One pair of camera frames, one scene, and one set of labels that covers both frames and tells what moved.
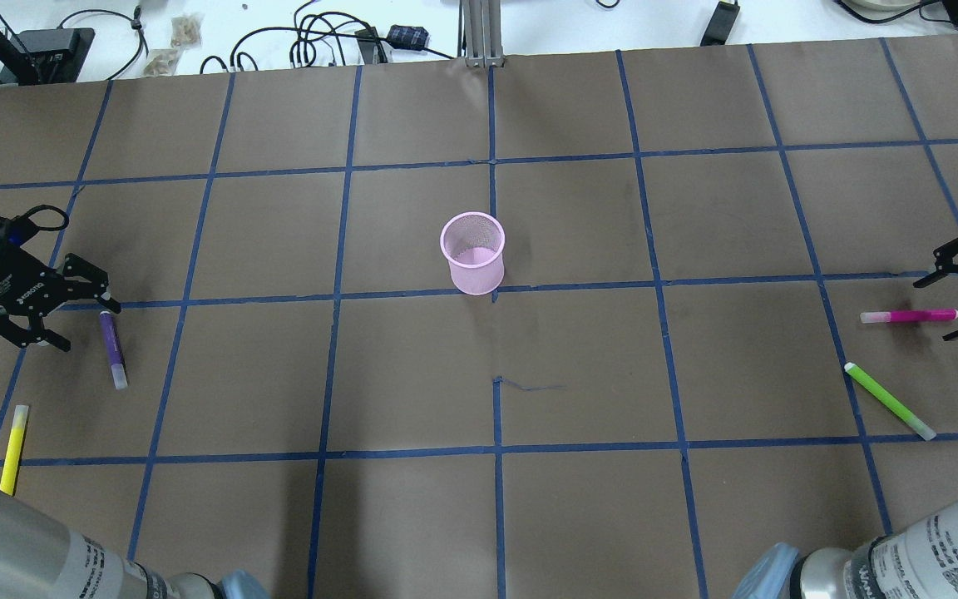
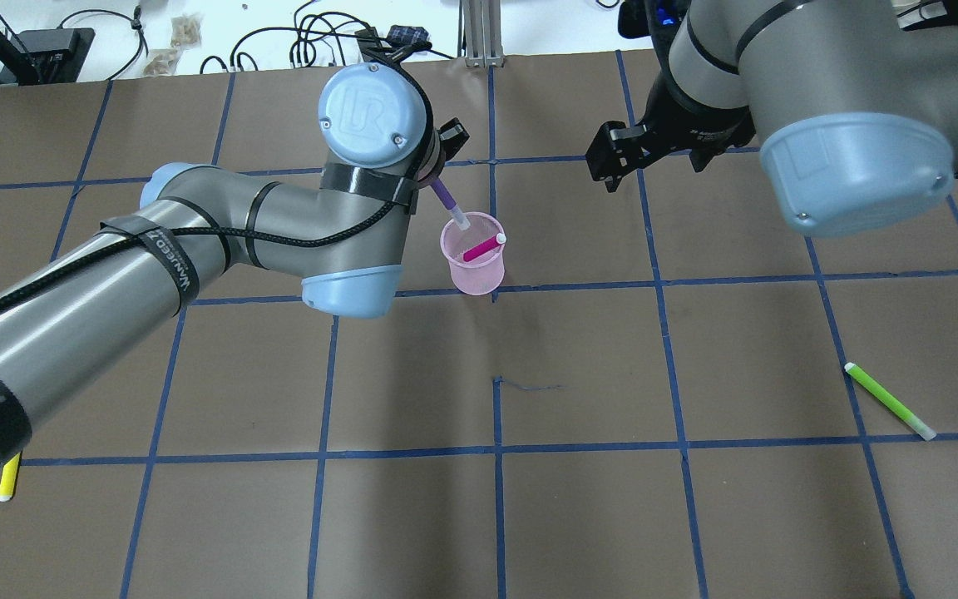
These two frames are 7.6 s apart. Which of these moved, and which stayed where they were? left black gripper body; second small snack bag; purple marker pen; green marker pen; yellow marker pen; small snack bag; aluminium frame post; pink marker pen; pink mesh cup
Moved: purple marker pen; left black gripper body; pink marker pen
Stayed: pink mesh cup; green marker pen; yellow marker pen; aluminium frame post; small snack bag; second small snack bag
